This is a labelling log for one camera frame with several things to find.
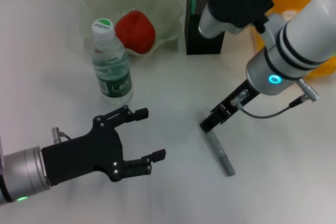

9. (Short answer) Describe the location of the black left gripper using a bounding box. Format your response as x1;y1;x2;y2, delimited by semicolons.
41;105;166;187

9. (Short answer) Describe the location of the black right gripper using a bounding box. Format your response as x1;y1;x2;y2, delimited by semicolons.
199;78;261;133

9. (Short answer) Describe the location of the grey pen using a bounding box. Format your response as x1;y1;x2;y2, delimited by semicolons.
195;112;236;177

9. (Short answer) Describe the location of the clear green-label water bottle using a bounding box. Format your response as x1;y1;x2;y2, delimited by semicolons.
91;18;134;105

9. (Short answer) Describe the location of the red-orange fruit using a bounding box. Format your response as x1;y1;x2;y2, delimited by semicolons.
114;10;156;54

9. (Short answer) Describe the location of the black mesh pen holder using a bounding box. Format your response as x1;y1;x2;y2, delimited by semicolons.
184;0;227;56

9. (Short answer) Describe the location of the green glass fruit plate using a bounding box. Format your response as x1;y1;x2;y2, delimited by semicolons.
79;0;184;58

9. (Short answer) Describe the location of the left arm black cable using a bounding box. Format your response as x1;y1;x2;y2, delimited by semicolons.
51;127;73;144

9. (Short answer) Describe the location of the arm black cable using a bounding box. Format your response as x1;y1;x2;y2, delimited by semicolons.
230;78;321;119
51;127;73;144

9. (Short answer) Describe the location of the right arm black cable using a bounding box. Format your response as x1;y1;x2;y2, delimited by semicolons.
230;78;321;119

